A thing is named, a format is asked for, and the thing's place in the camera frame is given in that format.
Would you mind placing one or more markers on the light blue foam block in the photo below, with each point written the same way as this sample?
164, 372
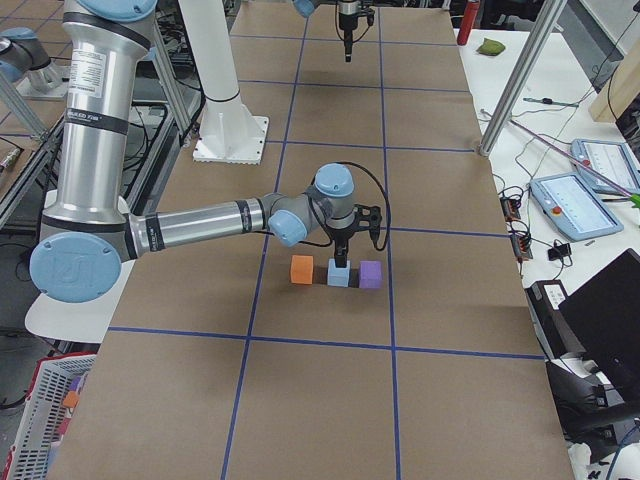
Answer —
338, 276

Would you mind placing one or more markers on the purple foam block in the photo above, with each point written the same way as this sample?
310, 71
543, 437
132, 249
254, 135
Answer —
370, 274

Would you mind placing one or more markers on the far teach pendant tablet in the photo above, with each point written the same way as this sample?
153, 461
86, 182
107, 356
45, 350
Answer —
611, 159

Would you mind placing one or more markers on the black laptop computer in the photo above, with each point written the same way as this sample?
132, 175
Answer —
604, 315

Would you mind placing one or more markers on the red cylinder bottle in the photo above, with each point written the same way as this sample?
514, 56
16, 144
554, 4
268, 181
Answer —
468, 21

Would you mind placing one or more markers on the green cloth pouch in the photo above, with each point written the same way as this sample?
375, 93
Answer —
490, 47

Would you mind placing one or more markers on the orange foam block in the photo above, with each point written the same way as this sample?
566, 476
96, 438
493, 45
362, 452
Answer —
302, 269

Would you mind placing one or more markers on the teach pendant tablet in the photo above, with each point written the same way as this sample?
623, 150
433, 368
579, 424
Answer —
573, 207
611, 159

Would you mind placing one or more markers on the wooden board panel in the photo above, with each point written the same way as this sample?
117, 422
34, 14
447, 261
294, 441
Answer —
620, 90

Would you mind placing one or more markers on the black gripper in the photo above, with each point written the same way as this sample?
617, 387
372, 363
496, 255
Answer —
347, 21
341, 233

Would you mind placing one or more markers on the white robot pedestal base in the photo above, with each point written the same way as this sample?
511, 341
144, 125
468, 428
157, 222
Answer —
228, 132

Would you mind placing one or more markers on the orange circuit board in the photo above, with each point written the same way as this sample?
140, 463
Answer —
518, 230

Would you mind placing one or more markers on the aluminium frame post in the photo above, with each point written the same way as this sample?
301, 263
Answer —
536, 40

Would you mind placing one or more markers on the near teach pendant tablet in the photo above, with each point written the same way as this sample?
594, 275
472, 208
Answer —
573, 207

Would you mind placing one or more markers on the green strap smartwatch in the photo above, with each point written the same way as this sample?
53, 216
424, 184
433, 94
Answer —
551, 102

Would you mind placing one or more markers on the white plastic storage basket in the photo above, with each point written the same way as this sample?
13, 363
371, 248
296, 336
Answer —
40, 429

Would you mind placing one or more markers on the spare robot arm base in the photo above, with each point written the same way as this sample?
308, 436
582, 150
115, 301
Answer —
27, 65

